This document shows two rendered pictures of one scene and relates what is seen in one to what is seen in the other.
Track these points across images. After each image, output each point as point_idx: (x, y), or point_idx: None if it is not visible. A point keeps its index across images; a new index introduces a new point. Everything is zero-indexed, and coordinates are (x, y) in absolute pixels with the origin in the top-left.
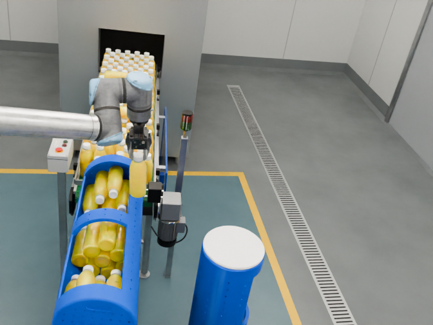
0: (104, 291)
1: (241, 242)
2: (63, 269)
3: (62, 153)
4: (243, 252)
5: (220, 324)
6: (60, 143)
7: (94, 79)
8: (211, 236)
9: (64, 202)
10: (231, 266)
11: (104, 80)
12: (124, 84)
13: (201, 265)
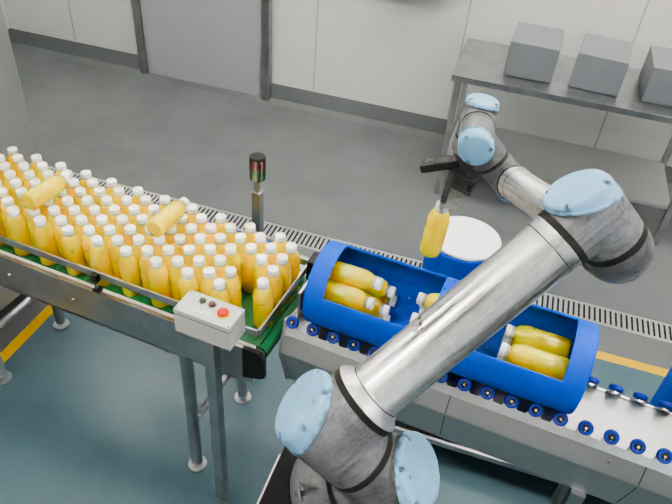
0: (589, 327)
1: (462, 229)
2: (506, 366)
3: (232, 311)
4: (477, 234)
5: None
6: (202, 307)
7: (478, 131)
8: (445, 246)
9: (221, 382)
10: (496, 250)
11: (483, 125)
12: (490, 116)
13: (461, 278)
